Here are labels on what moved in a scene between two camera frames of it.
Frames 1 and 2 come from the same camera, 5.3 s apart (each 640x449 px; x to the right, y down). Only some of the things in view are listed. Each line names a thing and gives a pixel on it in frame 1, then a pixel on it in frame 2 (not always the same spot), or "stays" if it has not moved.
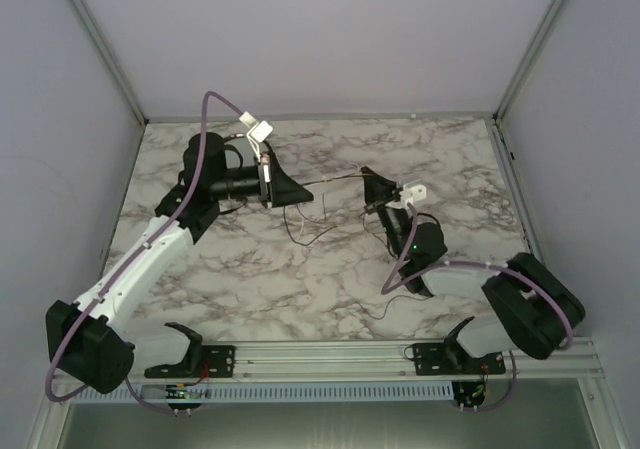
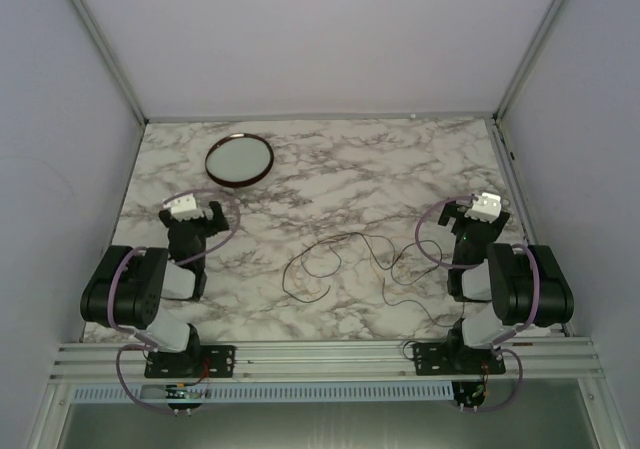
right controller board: x=469 y=394 stays
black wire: x=368 y=228 -> x=379 y=262
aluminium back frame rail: x=325 y=117 stays
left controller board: x=179 y=391 stays
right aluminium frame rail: x=528 y=224 stays
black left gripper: x=274 y=185 -> x=214 y=225
